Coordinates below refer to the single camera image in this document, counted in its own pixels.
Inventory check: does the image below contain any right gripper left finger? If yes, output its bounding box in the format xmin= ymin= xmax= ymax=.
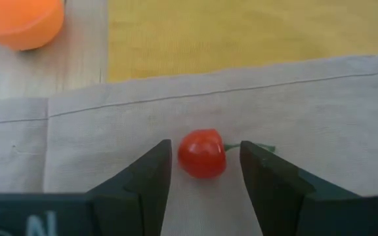
xmin=0 ymin=139 xmax=173 ymax=236

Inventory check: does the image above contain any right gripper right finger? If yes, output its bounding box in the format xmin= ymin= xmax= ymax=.
xmin=240 ymin=140 xmax=378 ymax=236

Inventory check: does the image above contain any red toy cherry with stem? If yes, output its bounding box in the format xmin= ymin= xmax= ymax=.
xmin=177 ymin=128 xmax=276 ymax=180

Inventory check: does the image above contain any smooth orange toy fruit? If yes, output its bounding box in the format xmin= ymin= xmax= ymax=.
xmin=0 ymin=0 xmax=65 ymax=52

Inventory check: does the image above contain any beige cloth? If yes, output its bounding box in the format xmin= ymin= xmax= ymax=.
xmin=0 ymin=52 xmax=378 ymax=236

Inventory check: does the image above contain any yellow cloth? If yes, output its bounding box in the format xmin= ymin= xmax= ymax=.
xmin=106 ymin=0 xmax=378 ymax=83

